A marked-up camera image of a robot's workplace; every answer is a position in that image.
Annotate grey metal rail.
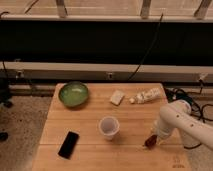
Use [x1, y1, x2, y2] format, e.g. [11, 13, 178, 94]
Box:
[0, 60, 213, 83]

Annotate green bowl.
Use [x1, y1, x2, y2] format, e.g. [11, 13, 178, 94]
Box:
[58, 81, 89, 107]

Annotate white sponge block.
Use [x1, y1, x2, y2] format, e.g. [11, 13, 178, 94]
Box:
[110, 90, 125, 106]

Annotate wooden table board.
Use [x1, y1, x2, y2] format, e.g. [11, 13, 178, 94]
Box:
[32, 83, 191, 171]

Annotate black floor cables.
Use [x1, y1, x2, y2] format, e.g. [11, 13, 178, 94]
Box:
[164, 87, 213, 150]

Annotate red-brown pepper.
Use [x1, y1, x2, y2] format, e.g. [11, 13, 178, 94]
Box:
[144, 135, 157, 148]

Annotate black hanging cable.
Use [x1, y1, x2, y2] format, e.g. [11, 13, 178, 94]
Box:
[126, 12, 165, 82]

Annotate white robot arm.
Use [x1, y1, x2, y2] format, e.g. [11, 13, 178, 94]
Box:
[153, 100, 213, 150]

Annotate black rectangular phone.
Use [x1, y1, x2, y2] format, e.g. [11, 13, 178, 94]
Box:
[58, 131, 79, 159]

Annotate white crumpled tube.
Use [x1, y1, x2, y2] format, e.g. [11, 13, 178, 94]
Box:
[129, 88, 161, 104]

